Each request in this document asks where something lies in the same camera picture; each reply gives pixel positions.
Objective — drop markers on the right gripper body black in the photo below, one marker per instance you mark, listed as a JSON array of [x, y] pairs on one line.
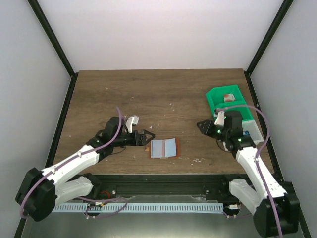
[[212, 128]]

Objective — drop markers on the right black frame post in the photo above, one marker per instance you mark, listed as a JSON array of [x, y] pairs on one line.
[[281, 13]]

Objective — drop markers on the green bin far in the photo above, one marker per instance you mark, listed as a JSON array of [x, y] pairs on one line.
[[215, 97]]

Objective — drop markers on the red white card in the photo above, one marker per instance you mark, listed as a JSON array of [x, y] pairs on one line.
[[229, 98]]

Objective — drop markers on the black frame post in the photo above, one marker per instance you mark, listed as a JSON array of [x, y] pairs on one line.
[[281, 13], [39, 13]]

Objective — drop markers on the green bin middle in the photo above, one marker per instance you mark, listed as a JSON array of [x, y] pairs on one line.
[[245, 111]]

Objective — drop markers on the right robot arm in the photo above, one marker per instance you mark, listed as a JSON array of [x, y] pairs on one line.
[[275, 211]]

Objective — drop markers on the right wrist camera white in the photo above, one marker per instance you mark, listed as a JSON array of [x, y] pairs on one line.
[[219, 121]]

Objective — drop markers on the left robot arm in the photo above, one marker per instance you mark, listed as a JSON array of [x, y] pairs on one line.
[[42, 190]]

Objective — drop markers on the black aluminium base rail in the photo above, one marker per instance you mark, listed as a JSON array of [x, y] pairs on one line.
[[213, 187]]

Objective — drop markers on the green bin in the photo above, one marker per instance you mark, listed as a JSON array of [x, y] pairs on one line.
[[245, 111], [215, 97]]

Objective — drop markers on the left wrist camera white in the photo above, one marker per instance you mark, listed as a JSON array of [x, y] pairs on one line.
[[130, 122]]

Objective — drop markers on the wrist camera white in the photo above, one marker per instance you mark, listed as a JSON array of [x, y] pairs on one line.
[[130, 122], [219, 121]]

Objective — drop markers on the white bin near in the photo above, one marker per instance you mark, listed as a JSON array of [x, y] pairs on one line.
[[252, 128]]

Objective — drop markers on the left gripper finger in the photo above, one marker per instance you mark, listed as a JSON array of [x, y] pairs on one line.
[[147, 134], [145, 139]]

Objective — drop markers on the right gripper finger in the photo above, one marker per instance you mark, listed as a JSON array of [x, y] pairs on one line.
[[204, 124], [206, 129]]

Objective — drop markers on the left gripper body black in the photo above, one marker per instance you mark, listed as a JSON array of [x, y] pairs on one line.
[[138, 138]]

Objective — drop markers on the white slotted cable duct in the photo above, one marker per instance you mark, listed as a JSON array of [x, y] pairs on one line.
[[208, 208]]

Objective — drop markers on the left black frame post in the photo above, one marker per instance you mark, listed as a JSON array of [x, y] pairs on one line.
[[39, 13]]

